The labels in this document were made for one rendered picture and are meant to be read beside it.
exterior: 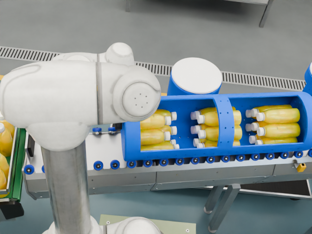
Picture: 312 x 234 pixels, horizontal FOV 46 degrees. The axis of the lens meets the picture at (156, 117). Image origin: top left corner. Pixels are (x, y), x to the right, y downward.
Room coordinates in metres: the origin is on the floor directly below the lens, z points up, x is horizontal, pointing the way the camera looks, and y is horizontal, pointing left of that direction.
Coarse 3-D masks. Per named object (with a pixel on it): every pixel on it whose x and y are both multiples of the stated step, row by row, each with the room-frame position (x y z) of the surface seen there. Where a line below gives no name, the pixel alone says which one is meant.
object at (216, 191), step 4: (212, 188) 1.22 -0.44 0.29; (216, 188) 1.18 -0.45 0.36; (220, 188) 1.19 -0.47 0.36; (212, 192) 1.20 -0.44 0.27; (216, 192) 1.18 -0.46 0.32; (220, 192) 1.19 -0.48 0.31; (208, 196) 1.22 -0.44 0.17; (212, 196) 1.19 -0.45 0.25; (216, 196) 1.19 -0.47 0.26; (208, 200) 1.21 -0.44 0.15; (212, 200) 1.18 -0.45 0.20; (216, 200) 1.19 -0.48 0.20; (208, 204) 1.19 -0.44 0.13; (212, 204) 1.19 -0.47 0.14; (204, 208) 1.21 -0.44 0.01; (208, 208) 1.18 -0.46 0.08; (212, 208) 1.19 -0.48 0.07; (208, 212) 1.19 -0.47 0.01
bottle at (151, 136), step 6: (144, 132) 0.96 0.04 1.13; (150, 132) 0.96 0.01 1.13; (156, 132) 0.97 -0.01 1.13; (162, 132) 0.98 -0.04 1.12; (144, 138) 0.93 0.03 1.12; (150, 138) 0.94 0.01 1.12; (156, 138) 0.94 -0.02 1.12; (162, 138) 0.95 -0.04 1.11; (144, 144) 0.92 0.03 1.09; (150, 144) 0.93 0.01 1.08
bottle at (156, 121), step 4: (152, 116) 1.01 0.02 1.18; (156, 116) 1.02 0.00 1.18; (160, 116) 1.02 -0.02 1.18; (144, 120) 0.99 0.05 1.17; (148, 120) 0.99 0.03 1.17; (152, 120) 0.99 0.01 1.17; (156, 120) 1.00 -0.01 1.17; (160, 120) 1.00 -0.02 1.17; (164, 120) 1.01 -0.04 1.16; (140, 124) 0.97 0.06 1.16; (144, 124) 0.97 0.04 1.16; (148, 124) 0.98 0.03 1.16; (152, 124) 0.98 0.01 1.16; (156, 124) 0.99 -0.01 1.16; (160, 124) 0.99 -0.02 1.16; (140, 128) 0.97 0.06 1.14; (144, 128) 0.97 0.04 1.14; (148, 128) 0.97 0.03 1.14; (152, 128) 0.98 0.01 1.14; (156, 128) 0.98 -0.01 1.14
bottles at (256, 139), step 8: (192, 112) 1.16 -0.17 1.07; (248, 112) 1.22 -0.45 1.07; (160, 128) 1.02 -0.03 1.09; (168, 128) 1.03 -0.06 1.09; (192, 128) 1.11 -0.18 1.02; (200, 128) 1.07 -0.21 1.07; (248, 128) 1.17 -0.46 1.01; (256, 128) 1.13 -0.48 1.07; (256, 136) 1.12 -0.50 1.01; (264, 136) 1.12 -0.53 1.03; (160, 144) 0.95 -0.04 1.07; (168, 144) 0.96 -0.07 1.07; (176, 144) 0.97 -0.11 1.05; (200, 144) 0.99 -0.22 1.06; (208, 144) 0.99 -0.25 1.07; (216, 144) 1.00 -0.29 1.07; (256, 144) 1.06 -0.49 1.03
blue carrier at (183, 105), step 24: (168, 96) 1.12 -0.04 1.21; (192, 96) 1.13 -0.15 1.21; (216, 96) 1.15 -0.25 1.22; (240, 96) 1.17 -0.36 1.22; (264, 96) 1.19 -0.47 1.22; (288, 96) 1.22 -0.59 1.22; (192, 120) 1.17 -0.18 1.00; (192, 144) 1.06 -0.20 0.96; (240, 144) 1.10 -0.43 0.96; (264, 144) 1.01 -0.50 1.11; (288, 144) 1.03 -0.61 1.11
